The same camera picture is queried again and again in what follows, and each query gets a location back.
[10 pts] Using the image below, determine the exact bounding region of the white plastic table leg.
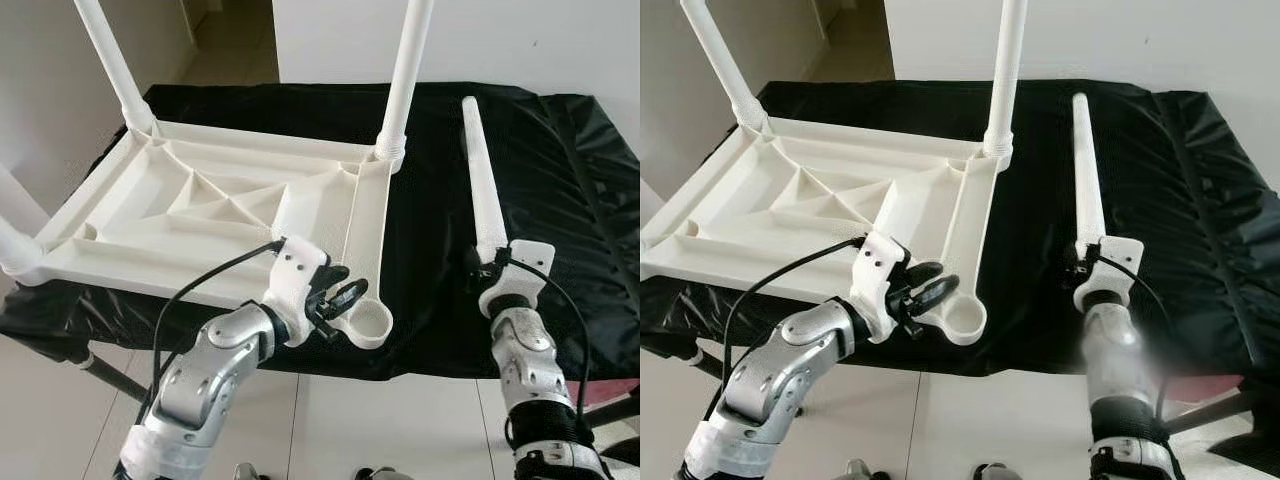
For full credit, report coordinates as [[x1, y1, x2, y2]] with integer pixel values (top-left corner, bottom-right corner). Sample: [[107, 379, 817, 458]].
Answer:
[[375, 0, 436, 169], [462, 96, 511, 266], [680, 0, 771, 136], [72, 0, 159, 136], [1072, 92, 1108, 263], [983, 0, 1031, 161], [0, 165, 46, 281]]

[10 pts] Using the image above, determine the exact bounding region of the white plastic children table top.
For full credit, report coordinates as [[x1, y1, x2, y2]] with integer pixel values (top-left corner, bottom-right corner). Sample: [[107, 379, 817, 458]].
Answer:
[[640, 115, 1003, 348], [0, 120, 401, 351]]

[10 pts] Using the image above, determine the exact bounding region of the pink plastic object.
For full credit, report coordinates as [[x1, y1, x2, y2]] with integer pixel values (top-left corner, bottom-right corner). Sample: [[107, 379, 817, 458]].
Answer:
[[1165, 375, 1246, 401], [575, 378, 626, 406]]

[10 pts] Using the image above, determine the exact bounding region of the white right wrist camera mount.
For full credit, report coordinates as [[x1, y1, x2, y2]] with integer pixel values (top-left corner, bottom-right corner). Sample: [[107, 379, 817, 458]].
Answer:
[[478, 240, 556, 319], [1072, 237, 1144, 313]]

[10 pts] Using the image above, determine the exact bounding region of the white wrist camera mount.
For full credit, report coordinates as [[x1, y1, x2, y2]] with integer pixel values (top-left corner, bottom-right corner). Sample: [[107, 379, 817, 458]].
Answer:
[[262, 237, 331, 346], [1072, 237, 1144, 313], [850, 232, 913, 341], [478, 240, 556, 319]]

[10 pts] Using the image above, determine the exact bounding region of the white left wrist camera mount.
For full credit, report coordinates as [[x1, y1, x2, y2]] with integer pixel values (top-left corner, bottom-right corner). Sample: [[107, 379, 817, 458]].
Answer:
[[262, 237, 331, 346], [850, 232, 913, 341]]

